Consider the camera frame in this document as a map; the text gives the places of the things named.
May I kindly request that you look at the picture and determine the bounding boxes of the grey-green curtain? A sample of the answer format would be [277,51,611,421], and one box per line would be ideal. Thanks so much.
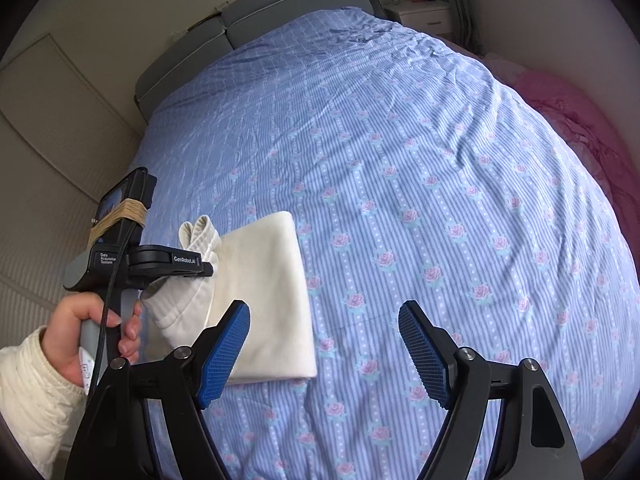
[430,0,488,56]

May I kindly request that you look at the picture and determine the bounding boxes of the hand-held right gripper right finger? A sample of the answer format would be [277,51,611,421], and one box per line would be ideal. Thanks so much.
[398,300,586,480]

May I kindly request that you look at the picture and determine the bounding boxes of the person's left forearm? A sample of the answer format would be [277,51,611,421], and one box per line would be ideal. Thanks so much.
[0,325,88,480]

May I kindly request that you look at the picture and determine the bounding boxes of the blue floral striped blanket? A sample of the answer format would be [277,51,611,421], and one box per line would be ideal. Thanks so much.
[120,6,640,480]

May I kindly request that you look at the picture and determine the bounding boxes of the pink blanket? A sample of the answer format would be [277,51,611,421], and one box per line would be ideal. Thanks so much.
[515,70,640,211]

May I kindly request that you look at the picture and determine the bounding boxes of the person's left hand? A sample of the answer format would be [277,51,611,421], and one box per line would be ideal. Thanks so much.
[47,287,144,388]

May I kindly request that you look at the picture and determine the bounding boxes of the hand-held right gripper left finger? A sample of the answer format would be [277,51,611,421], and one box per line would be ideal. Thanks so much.
[65,300,251,480]

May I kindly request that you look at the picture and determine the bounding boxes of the white nightstand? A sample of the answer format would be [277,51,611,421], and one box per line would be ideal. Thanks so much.
[382,0,458,41]

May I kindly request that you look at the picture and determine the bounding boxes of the white louvered wardrobe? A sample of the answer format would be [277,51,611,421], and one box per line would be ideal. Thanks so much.
[0,32,146,326]

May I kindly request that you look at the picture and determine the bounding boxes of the black cable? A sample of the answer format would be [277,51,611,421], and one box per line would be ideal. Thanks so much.
[90,217,138,396]

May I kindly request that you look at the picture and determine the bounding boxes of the cream white pants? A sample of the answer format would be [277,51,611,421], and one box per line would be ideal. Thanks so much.
[140,211,319,386]

